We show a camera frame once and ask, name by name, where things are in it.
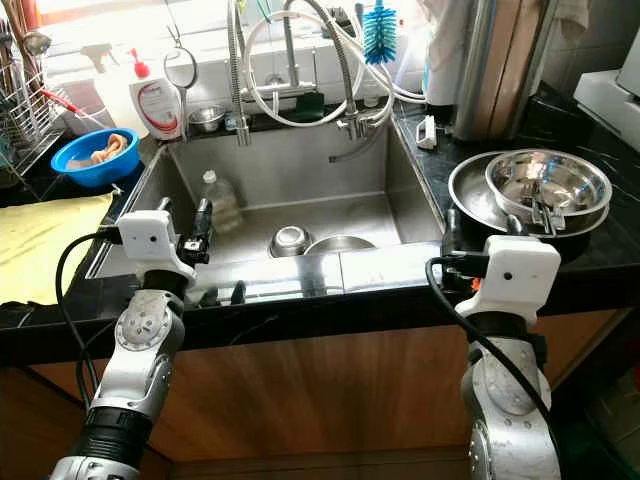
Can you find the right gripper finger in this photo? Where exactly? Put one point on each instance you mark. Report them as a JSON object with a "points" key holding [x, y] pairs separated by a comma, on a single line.
{"points": [[517, 225], [454, 230]]}

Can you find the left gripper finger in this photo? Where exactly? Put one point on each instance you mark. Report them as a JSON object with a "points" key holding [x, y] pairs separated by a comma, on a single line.
{"points": [[163, 205], [201, 216]]}

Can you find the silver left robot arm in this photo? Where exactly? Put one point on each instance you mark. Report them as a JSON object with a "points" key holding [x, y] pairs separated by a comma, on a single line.
{"points": [[145, 335]]}

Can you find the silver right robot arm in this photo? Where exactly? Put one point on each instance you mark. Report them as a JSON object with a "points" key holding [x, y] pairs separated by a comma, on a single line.
{"points": [[510, 400]]}

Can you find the clear plastic bottle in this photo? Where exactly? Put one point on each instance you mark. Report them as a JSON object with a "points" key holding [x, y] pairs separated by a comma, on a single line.
{"points": [[220, 205]]}

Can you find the steel utensil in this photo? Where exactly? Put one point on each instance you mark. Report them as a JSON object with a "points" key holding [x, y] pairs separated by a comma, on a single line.
{"points": [[545, 212]]}

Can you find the large dark steel pan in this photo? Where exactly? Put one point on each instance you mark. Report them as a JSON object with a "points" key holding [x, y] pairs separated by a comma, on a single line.
{"points": [[468, 195]]}

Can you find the large stainless steel bowl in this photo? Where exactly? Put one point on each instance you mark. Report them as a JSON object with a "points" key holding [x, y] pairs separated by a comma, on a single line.
{"points": [[555, 178]]}

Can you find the peach coloured scrubber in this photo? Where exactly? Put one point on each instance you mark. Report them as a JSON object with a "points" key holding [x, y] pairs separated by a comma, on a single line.
{"points": [[112, 148]]}

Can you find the small stainless steel bowl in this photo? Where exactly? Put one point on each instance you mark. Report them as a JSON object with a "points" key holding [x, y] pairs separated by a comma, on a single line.
{"points": [[290, 241], [207, 119]]}

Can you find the white soap bottle red pump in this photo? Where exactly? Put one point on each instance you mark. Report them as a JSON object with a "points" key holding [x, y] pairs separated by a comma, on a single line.
{"points": [[156, 110]]}

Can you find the blue plastic bowl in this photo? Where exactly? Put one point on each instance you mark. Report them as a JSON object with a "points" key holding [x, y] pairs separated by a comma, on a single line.
{"points": [[72, 172]]}

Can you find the grey blue scrub cloth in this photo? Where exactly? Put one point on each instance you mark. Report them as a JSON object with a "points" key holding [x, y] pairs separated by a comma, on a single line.
{"points": [[233, 122]]}

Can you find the small white plastic tray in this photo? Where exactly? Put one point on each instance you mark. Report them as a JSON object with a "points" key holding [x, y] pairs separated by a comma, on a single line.
{"points": [[427, 132]]}

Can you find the stainless steel plate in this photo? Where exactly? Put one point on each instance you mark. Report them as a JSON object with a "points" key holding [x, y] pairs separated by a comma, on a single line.
{"points": [[345, 244]]}

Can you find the metal mesh strainer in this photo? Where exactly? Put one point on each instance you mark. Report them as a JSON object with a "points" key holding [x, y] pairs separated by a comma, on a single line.
{"points": [[182, 95]]}

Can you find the yellow cloth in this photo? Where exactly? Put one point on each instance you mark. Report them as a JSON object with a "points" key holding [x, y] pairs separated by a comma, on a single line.
{"points": [[50, 250]]}

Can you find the stainless steel sink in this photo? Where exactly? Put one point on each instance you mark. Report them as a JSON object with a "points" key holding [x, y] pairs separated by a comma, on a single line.
{"points": [[320, 190]]}

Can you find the thin clear tube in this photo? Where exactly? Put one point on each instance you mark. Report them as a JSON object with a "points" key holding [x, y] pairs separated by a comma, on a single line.
{"points": [[350, 152]]}

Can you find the dark green sponge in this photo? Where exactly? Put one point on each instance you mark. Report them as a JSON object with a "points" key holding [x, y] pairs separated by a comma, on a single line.
{"points": [[307, 103]]}

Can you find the white countertop appliance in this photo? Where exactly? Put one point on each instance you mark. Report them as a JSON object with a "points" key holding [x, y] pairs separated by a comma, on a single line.
{"points": [[610, 100]]}

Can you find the tall steel cylinder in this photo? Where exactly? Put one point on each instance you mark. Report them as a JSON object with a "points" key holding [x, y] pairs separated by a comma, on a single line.
{"points": [[500, 70]]}

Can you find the white spray bottle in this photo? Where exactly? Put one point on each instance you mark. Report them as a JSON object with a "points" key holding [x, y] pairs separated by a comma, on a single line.
{"points": [[102, 57]]}

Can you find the white water purifier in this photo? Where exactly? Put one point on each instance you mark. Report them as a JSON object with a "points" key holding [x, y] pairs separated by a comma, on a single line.
{"points": [[440, 60]]}

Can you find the wooden base cabinet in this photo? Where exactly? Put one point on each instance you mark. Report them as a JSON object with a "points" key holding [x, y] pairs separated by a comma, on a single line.
{"points": [[340, 400]]}

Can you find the steel ladle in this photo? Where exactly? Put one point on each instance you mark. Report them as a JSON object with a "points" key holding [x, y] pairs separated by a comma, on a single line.
{"points": [[37, 42]]}

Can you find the blue bottle brush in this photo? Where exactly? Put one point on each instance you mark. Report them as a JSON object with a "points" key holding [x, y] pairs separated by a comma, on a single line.
{"points": [[380, 36]]}

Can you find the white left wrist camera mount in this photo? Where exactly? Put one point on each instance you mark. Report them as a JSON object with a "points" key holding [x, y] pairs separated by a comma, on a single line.
{"points": [[150, 240]]}

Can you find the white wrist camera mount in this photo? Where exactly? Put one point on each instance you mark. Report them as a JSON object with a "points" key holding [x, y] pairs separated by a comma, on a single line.
{"points": [[150, 240], [520, 275]]}

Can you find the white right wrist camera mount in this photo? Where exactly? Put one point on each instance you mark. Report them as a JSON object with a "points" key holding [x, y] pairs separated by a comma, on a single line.
{"points": [[520, 275]]}

